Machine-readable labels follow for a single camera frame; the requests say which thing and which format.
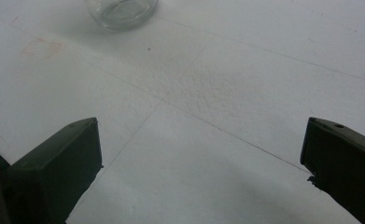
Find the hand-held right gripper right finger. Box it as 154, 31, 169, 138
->
300, 117, 365, 224

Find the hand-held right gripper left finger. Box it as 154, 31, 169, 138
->
2, 117, 104, 224

